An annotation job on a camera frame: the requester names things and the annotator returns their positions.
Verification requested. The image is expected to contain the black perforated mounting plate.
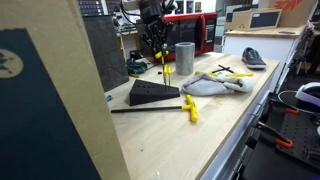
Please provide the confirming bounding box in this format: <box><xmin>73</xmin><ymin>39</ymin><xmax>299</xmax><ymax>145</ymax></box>
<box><xmin>276</xmin><ymin>111</ymin><xmax>320</xmax><ymax>168</ymax></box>

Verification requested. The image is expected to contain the white counter with wood top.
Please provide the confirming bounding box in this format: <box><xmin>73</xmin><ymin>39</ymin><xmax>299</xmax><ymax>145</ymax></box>
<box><xmin>223</xmin><ymin>24</ymin><xmax>307</xmax><ymax>91</ymax></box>

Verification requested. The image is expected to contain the dark grey mesh panel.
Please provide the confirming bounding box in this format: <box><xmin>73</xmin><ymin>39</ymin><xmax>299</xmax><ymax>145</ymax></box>
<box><xmin>81</xmin><ymin>14</ymin><xmax>130</xmax><ymax>93</ymax></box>

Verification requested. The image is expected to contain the black parts drawer organizer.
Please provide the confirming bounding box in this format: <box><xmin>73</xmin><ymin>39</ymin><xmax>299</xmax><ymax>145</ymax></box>
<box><xmin>75</xmin><ymin>0</ymin><xmax>104</xmax><ymax>18</ymax></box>
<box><xmin>105</xmin><ymin>0</ymin><xmax>122</xmax><ymax>14</ymax></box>

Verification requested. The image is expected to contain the cardboard box with black panel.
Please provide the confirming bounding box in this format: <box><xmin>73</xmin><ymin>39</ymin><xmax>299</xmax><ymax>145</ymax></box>
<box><xmin>224</xmin><ymin>8</ymin><xmax>283</xmax><ymax>31</ymax></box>

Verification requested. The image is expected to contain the black wedge tool stand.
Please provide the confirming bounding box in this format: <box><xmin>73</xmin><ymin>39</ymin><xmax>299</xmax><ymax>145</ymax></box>
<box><xmin>128</xmin><ymin>79</ymin><xmax>181</xmax><ymax>107</ymax></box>

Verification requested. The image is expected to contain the grey canvas sneaker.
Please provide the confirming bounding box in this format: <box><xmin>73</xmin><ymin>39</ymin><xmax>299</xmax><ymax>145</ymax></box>
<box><xmin>241</xmin><ymin>46</ymin><xmax>268</xmax><ymax>70</ymax></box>

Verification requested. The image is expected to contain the grey metal cylinder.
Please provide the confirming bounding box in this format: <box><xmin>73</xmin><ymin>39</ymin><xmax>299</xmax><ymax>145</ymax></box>
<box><xmin>174</xmin><ymin>41</ymin><xmax>196</xmax><ymax>76</ymax></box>

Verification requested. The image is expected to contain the black clamp orange tip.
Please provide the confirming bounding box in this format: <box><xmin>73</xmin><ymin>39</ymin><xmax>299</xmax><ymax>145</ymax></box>
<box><xmin>256</xmin><ymin>121</ymin><xmax>295</xmax><ymax>149</ymax></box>
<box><xmin>269</xmin><ymin>99</ymin><xmax>301</xmax><ymax>116</ymax></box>

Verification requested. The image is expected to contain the white cable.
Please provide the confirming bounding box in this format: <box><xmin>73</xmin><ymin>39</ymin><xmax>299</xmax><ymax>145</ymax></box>
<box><xmin>277</xmin><ymin>89</ymin><xmax>303</xmax><ymax>109</ymax></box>

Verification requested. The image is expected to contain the cardboard box with red print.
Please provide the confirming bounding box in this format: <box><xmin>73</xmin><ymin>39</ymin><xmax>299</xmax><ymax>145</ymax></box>
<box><xmin>258</xmin><ymin>0</ymin><xmax>318</xmax><ymax>28</ymax></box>

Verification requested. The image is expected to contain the white drawer workbench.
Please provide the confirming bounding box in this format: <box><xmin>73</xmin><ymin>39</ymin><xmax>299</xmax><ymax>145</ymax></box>
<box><xmin>199</xmin><ymin>59</ymin><xmax>281</xmax><ymax>180</ymax></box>

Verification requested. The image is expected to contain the white crumpled cloth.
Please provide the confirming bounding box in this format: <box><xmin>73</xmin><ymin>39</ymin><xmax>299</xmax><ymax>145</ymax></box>
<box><xmin>181</xmin><ymin>68</ymin><xmax>255</xmax><ymax>98</ymax></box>

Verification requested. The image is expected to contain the red and black microwave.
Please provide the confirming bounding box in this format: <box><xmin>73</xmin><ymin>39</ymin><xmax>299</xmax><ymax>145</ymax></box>
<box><xmin>135</xmin><ymin>12</ymin><xmax>218</xmax><ymax>64</ymax></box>

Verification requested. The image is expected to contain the white machine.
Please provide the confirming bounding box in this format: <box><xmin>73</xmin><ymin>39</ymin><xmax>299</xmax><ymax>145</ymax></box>
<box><xmin>114</xmin><ymin>3</ymin><xmax>142</xmax><ymax>33</ymax></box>

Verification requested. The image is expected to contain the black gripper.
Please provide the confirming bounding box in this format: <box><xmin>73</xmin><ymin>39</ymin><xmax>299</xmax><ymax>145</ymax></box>
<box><xmin>139</xmin><ymin>0</ymin><xmax>175</xmax><ymax>57</ymax></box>

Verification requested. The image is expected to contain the long yellow T-handle hex key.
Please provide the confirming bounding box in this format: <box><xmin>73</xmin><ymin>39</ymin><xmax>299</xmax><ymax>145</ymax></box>
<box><xmin>110</xmin><ymin>94</ymin><xmax>199</xmax><ymax>124</ymax></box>

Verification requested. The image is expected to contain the wooden shelf bench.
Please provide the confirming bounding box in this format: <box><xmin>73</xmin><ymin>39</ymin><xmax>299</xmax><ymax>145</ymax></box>
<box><xmin>116</xmin><ymin>29</ymin><xmax>139</xmax><ymax>63</ymax></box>

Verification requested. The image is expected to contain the large cardboard box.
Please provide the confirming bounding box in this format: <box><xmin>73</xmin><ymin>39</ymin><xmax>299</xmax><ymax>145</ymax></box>
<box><xmin>0</xmin><ymin>0</ymin><xmax>131</xmax><ymax>180</ymax></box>

